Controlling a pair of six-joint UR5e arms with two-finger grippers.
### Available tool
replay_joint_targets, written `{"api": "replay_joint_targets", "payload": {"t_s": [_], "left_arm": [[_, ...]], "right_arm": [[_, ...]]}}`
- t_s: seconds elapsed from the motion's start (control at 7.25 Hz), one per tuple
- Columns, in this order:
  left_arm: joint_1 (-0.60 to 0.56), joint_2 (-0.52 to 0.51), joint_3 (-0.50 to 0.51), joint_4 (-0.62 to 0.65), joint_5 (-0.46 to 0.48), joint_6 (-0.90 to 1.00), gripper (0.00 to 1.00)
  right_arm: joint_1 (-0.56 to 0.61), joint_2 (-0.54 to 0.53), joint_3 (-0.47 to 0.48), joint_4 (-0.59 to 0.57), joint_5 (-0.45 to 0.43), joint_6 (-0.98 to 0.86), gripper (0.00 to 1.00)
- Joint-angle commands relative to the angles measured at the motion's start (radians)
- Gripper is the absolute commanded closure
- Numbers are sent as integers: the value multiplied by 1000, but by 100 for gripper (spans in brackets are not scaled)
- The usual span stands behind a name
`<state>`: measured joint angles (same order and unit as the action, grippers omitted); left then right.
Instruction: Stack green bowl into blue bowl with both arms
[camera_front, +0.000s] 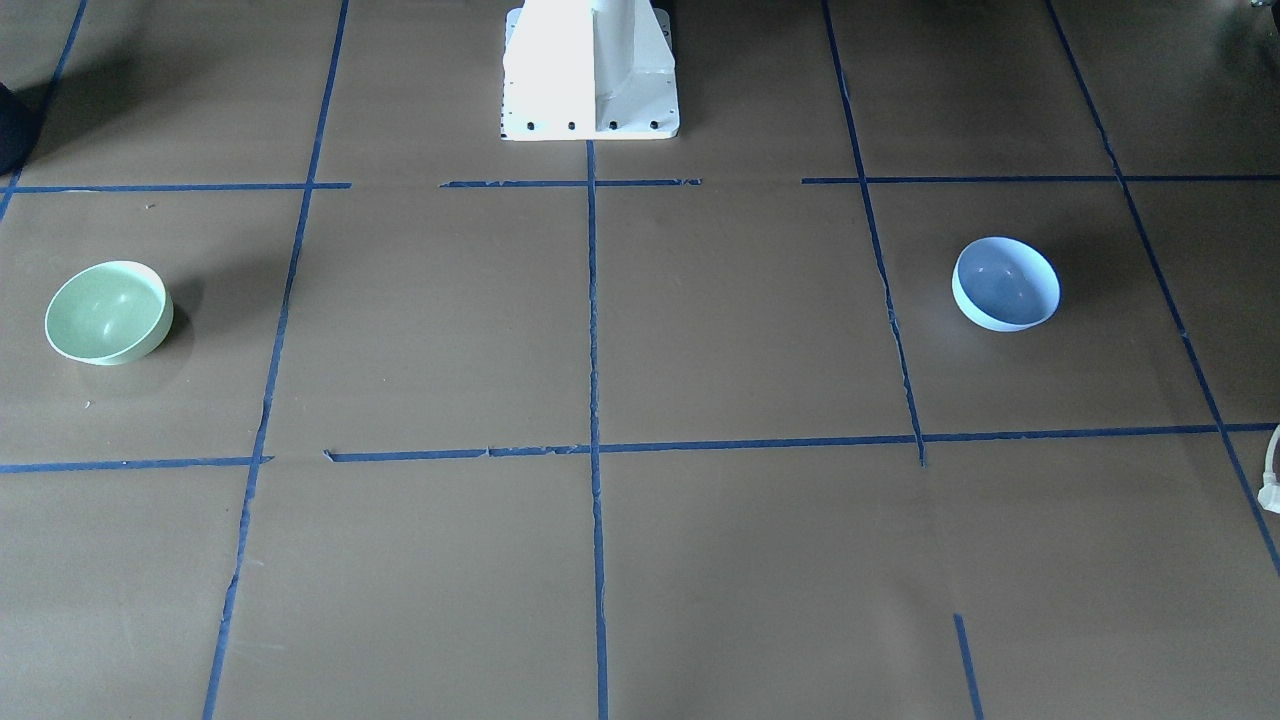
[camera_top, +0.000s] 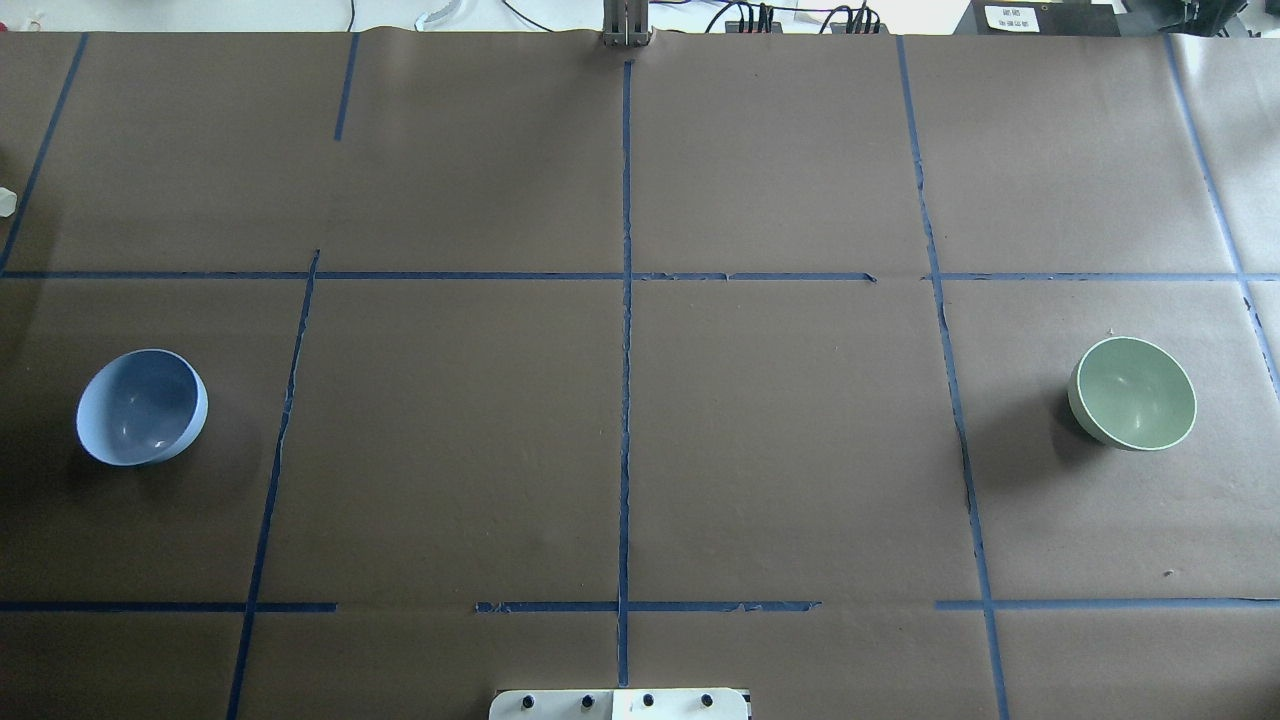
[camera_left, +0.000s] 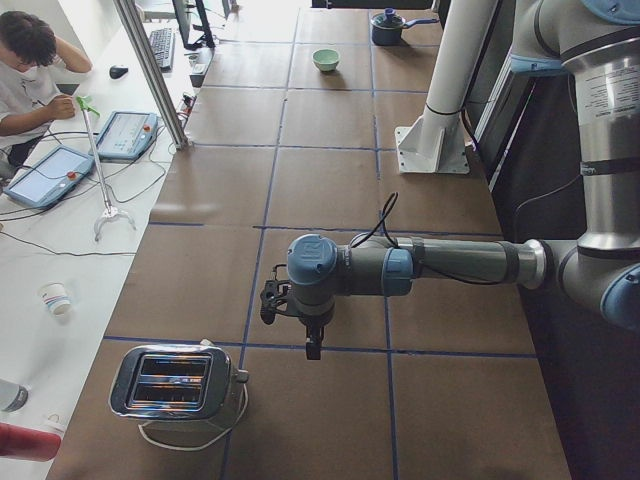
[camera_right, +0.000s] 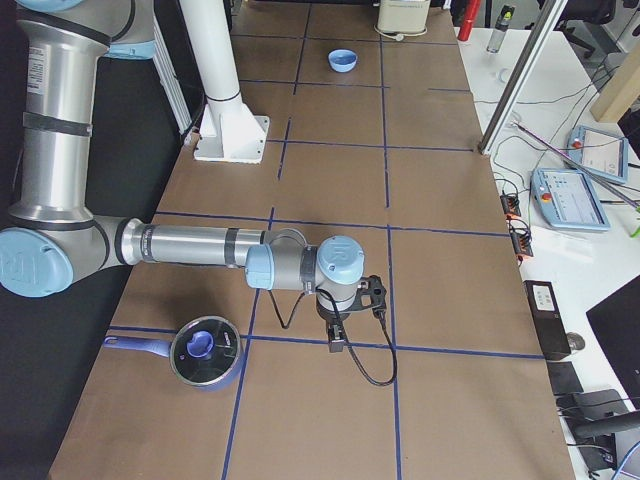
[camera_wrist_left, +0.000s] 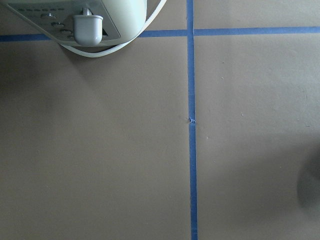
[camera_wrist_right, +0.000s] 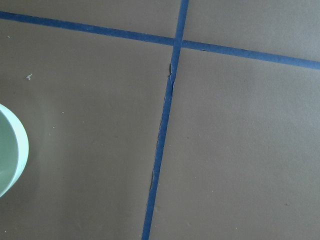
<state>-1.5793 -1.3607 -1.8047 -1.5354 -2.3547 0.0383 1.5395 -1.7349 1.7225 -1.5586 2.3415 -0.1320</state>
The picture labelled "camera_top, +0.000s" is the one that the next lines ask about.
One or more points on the green bowl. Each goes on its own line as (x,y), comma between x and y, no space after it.
(1129,393)

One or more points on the blue bowl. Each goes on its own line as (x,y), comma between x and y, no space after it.
(143,408)

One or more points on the black box with label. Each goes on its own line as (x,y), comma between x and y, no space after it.
(1042,18)

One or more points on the aluminium frame post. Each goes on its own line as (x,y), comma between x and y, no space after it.
(626,23)

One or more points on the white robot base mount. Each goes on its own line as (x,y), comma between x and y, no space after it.
(622,703)

